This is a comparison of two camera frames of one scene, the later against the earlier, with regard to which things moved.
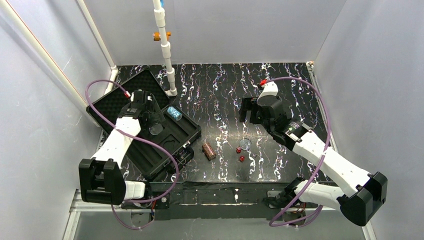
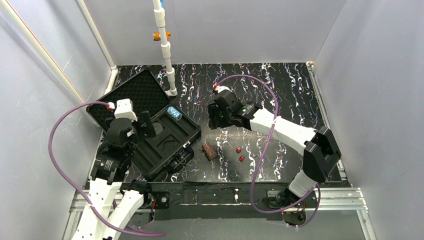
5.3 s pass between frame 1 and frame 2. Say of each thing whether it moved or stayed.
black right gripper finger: moved
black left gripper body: moved
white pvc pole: stayed
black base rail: stayed
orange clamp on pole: stayed
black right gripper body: moved
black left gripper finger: moved
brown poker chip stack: stayed
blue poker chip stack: stayed
